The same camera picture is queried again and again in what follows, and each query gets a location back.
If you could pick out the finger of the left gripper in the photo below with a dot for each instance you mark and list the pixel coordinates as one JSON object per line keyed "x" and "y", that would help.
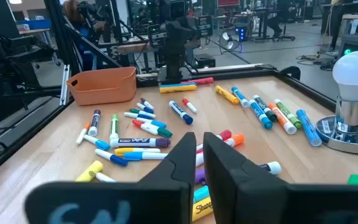
{"x": 157, "y": 35}
{"x": 205, "y": 26}

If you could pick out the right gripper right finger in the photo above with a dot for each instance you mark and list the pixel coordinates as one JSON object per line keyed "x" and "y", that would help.
{"x": 244, "y": 199}

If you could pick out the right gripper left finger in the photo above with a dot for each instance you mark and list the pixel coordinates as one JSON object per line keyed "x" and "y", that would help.
{"x": 166, "y": 193}

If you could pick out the teal highlighter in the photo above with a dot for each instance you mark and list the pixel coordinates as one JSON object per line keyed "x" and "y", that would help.
{"x": 201, "y": 193}

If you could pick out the purple highlighter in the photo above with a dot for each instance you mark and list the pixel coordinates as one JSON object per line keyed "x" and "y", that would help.
{"x": 200, "y": 176}

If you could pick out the yellow highlighter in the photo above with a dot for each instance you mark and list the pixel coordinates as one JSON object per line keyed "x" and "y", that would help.
{"x": 227, "y": 95}
{"x": 89, "y": 171}
{"x": 177, "y": 89}
{"x": 202, "y": 208}

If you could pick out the dark dry-erase marker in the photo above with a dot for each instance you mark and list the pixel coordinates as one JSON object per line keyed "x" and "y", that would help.
{"x": 272, "y": 168}

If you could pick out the light blue cap fine marker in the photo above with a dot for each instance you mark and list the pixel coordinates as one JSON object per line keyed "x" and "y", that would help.
{"x": 98, "y": 143}
{"x": 145, "y": 155}
{"x": 154, "y": 123}

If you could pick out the red highlighter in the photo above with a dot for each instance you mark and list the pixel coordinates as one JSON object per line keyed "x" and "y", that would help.
{"x": 200, "y": 81}

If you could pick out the purple cap dry-erase marker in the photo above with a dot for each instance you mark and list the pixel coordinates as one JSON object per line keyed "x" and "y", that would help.
{"x": 94, "y": 123}
{"x": 138, "y": 142}

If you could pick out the orange cap dry-erase marker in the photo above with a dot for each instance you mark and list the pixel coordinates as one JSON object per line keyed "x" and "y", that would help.
{"x": 236, "y": 139}

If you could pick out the red cap dry-erase marker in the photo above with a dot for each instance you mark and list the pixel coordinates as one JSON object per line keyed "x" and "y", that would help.
{"x": 225, "y": 134}

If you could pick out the red cap fine marker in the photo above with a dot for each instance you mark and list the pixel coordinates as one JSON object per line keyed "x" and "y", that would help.
{"x": 190, "y": 106}
{"x": 141, "y": 125}

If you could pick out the blue cap dry-erase marker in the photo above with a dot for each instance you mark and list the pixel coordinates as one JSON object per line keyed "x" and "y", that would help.
{"x": 180, "y": 112}

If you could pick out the green cap dry-erase marker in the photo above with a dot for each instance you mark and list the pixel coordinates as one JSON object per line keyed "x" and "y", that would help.
{"x": 114, "y": 126}

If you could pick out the blue highlighter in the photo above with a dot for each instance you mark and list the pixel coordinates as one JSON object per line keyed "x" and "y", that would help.
{"x": 308, "y": 127}
{"x": 176, "y": 84}

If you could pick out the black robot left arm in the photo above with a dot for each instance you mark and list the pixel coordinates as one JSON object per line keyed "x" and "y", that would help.
{"x": 173, "y": 62}

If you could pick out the small desk fan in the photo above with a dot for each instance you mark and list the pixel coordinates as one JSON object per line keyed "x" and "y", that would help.
{"x": 229, "y": 40}

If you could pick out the black box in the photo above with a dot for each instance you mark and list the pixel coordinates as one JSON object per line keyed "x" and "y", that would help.
{"x": 204, "y": 60}

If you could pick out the computer with blue lights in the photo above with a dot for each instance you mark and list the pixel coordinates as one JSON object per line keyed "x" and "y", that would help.
{"x": 240, "y": 32}

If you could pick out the teal cap fine marker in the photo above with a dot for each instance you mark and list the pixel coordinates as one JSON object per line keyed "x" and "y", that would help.
{"x": 165, "y": 132}

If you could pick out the small blue object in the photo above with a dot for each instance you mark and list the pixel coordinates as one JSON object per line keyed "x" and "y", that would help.
{"x": 147, "y": 104}

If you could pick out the orange plastic bin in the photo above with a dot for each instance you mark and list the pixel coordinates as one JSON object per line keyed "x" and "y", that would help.
{"x": 104, "y": 87}

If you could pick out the person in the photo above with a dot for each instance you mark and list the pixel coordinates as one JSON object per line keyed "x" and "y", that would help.
{"x": 71, "y": 12}
{"x": 280, "y": 12}

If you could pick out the green cap fine marker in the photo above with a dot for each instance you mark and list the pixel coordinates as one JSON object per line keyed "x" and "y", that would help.
{"x": 141, "y": 113}

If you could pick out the orange cap fine marker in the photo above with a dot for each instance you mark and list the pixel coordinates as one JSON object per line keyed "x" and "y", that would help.
{"x": 82, "y": 134}

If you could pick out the blue storage bin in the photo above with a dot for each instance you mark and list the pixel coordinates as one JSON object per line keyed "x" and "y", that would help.
{"x": 33, "y": 24}

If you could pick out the black computer case green lights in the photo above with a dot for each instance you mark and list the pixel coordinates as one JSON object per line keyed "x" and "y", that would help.
{"x": 357, "y": 46}

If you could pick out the white bulb chrome lamp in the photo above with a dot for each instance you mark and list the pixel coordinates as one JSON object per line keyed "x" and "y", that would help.
{"x": 353, "y": 71}

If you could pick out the black frame clamp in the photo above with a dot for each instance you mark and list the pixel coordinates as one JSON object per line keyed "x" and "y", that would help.
{"x": 291, "y": 72}

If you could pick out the silver aluminium bracket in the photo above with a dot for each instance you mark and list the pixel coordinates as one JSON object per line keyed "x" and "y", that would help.
{"x": 64, "y": 85}

